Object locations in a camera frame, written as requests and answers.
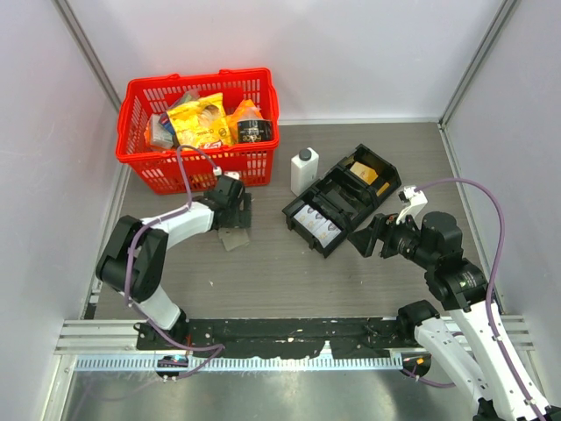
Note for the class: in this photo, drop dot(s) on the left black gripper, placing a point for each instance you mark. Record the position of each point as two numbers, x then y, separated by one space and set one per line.
241 217

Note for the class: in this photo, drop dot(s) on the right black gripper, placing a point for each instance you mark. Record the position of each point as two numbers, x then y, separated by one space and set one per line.
383 227

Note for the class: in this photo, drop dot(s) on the grey leather card holder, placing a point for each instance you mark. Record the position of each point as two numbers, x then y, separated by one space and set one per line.
233 238

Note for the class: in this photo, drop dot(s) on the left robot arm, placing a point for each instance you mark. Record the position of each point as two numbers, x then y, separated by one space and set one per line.
133 259

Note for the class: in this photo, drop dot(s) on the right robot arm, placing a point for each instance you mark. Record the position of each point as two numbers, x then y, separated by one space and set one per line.
486 368

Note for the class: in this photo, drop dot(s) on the white card boxes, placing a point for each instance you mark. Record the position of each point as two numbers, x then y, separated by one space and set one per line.
323 229

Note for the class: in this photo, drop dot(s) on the black compartment organizer tray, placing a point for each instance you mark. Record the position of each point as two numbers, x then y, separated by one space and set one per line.
343 198

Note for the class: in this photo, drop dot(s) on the white bottle grey cap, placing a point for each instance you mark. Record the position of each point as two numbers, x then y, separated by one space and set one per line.
303 171

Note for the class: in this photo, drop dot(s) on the black labelled jar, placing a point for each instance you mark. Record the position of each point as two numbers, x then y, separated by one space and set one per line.
254 131

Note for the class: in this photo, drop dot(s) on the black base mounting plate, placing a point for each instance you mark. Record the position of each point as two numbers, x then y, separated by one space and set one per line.
298 338

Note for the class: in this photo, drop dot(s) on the red plastic shopping basket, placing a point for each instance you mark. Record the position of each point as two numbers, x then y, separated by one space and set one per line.
172 130

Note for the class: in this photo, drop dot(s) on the yellow chips bag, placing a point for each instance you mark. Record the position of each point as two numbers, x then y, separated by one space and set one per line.
201 123

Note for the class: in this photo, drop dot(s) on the orange snack bag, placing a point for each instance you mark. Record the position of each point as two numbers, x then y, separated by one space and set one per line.
246 110

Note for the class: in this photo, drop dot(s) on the grey green snack packet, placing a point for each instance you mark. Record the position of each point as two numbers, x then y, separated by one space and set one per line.
156 136

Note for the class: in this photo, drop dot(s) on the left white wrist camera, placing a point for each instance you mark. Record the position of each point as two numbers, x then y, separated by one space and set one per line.
218 172

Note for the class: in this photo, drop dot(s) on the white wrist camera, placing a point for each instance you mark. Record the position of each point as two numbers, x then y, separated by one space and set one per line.
218 172
413 201

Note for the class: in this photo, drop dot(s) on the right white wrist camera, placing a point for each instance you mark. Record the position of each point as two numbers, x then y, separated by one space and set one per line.
413 201

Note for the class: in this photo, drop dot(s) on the white slotted cable duct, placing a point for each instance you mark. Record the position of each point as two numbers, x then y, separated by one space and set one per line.
159 362

